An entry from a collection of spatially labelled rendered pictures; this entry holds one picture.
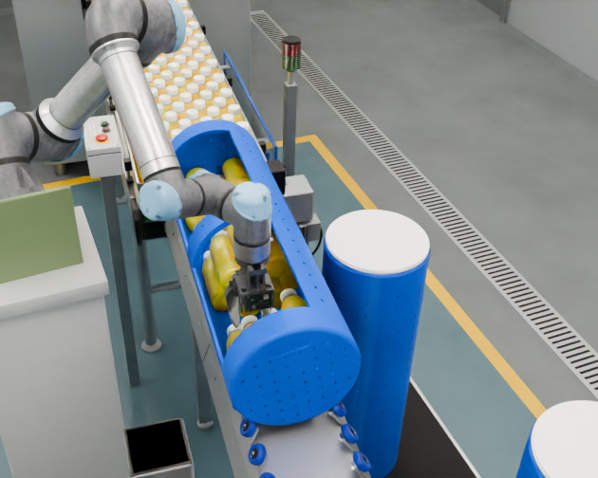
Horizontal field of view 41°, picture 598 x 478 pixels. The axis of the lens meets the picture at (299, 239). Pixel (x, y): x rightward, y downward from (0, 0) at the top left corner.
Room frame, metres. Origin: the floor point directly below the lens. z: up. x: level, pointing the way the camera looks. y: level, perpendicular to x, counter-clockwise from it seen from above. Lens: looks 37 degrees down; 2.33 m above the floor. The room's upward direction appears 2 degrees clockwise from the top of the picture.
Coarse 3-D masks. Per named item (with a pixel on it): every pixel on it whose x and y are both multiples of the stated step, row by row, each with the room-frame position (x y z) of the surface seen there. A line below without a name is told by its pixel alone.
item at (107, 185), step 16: (112, 176) 2.11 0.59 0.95; (112, 192) 2.10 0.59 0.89; (112, 208) 2.10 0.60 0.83; (112, 224) 2.10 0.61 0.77; (112, 240) 2.10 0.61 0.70; (112, 256) 2.09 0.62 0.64; (128, 304) 2.10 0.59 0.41; (128, 320) 2.10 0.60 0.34; (128, 336) 2.10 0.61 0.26; (128, 352) 2.10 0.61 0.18; (128, 368) 2.09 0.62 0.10
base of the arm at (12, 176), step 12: (12, 156) 1.49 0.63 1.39; (24, 156) 1.51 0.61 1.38; (0, 168) 1.46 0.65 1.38; (12, 168) 1.47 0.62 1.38; (24, 168) 1.48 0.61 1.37; (0, 180) 1.43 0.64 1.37; (12, 180) 1.44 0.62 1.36; (24, 180) 1.46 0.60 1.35; (36, 180) 1.48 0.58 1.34; (0, 192) 1.41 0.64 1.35; (12, 192) 1.42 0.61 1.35; (24, 192) 1.43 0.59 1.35; (36, 192) 1.44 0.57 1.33
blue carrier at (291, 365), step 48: (192, 144) 1.95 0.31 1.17; (240, 144) 1.86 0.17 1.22; (192, 240) 1.54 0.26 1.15; (288, 240) 1.45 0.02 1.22; (240, 336) 1.17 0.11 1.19; (288, 336) 1.14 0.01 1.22; (336, 336) 1.17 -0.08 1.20; (240, 384) 1.11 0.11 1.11; (288, 384) 1.14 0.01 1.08; (336, 384) 1.17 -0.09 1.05
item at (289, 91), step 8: (288, 88) 2.46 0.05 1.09; (296, 88) 2.47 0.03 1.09; (288, 96) 2.46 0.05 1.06; (296, 96) 2.47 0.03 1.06; (288, 104) 2.46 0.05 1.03; (296, 104) 2.47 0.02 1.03; (288, 112) 2.47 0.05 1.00; (288, 120) 2.47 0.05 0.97; (288, 128) 2.47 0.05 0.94; (288, 136) 2.47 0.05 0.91; (288, 144) 2.47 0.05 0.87; (288, 152) 2.47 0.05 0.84; (288, 160) 2.47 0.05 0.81; (288, 168) 2.47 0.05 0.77
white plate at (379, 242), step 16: (336, 224) 1.77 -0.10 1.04; (352, 224) 1.78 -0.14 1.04; (368, 224) 1.78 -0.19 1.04; (384, 224) 1.78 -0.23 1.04; (400, 224) 1.78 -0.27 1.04; (416, 224) 1.79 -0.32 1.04; (336, 240) 1.70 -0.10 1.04; (352, 240) 1.70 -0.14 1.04; (368, 240) 1.71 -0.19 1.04; (384, 240) 1.71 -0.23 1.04; (400, 240) 1.71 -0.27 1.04; (416, 240) 1.71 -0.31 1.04; (336, 256) 1.63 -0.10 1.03; (352, 256) 1.63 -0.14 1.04; (368, 256) 1.64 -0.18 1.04; (384, 256) 1.64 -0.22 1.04; (400, 256) 1.64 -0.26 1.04; (416, 256) 1.64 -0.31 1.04; (368, 272) 1.58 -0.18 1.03; (384, 272) 1.58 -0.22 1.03; (400, 272) 1.59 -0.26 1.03
